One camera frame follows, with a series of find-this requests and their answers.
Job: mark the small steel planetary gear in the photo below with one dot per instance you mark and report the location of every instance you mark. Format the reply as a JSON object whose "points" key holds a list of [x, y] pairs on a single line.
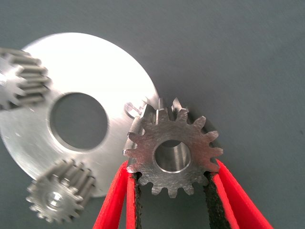
{"points": [[57, 198], [26, 78], [147, 143]]}

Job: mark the round metal carrier plate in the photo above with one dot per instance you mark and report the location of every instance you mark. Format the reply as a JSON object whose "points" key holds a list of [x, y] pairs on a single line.
{"points": [[83, 66]]}

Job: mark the dark grey table cloth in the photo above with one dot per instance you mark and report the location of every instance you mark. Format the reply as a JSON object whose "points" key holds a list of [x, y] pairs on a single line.
{"points": [[226, 59]]}

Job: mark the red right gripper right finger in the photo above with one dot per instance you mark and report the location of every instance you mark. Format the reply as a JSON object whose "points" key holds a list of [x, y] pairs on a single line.
{"points": [[238, 207]]}

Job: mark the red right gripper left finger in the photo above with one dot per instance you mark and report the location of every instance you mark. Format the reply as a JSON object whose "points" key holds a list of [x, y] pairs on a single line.
{"points": [[114, 202]]}

